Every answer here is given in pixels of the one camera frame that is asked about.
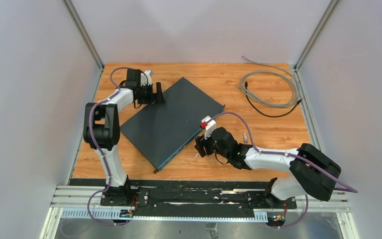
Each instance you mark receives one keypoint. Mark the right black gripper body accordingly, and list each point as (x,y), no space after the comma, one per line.
(222,153)

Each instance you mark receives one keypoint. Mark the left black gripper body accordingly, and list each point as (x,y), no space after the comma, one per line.
(145,93)

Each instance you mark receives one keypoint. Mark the dark blue network switch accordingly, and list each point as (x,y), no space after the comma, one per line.
(160,131)

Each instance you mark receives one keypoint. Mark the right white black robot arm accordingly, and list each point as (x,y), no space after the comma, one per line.
(310,171)

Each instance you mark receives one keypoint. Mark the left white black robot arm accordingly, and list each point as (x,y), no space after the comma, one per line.
(102,128)

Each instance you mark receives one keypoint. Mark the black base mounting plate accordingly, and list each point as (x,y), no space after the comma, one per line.
(200,200)

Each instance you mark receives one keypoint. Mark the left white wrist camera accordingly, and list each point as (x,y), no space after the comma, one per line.
(145,79)

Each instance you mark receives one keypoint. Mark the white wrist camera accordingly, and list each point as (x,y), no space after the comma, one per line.
(208,125)
(145,79)

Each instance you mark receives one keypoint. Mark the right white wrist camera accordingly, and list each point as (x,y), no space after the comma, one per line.
(208,125)

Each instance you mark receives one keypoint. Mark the left aluminium corner post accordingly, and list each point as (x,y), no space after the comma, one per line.
(83,33)

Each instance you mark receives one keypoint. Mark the aluminium corner post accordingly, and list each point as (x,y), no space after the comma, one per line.
(330,9)
(83,33)

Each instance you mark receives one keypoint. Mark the aluminium front frame rail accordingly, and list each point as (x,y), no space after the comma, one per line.
(87,202)

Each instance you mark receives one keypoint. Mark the right aluminium corner post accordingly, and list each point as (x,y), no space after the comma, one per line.
(330,9)

